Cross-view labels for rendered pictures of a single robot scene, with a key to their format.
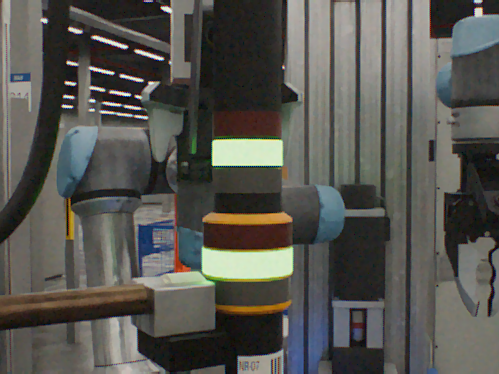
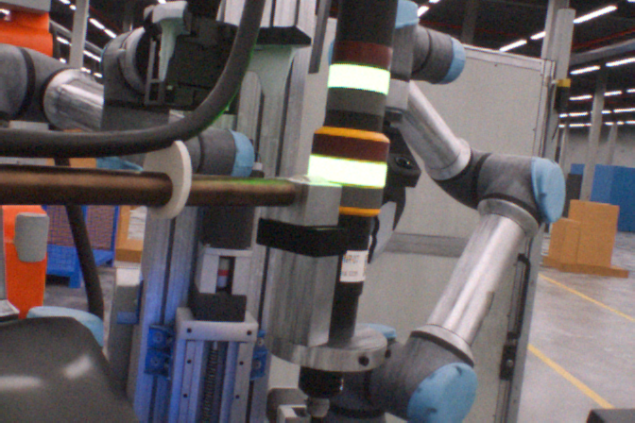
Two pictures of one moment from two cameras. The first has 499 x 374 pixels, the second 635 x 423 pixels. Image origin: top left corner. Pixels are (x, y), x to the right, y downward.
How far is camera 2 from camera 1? 0.18 m
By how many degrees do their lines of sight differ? 24
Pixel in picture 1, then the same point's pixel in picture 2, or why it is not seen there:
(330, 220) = (242, 164)
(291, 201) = (212, 142)
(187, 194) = (118, 121)
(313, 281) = (180, 228)
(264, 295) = (372, 200)
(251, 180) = (372, 103)
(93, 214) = not seen: outside the picture
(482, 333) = not seen: hidden behind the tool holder
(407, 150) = (282, 110)
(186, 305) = (325, 201)
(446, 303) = not seen: hidden behind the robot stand
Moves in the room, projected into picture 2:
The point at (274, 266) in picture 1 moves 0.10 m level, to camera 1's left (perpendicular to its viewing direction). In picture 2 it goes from (381, 177) to (205, 158)
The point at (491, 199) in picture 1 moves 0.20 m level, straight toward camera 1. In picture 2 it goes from (392, 160) to (427, 164)
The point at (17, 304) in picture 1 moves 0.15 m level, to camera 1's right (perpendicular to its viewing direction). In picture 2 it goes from (218, 183) to (494, 210)
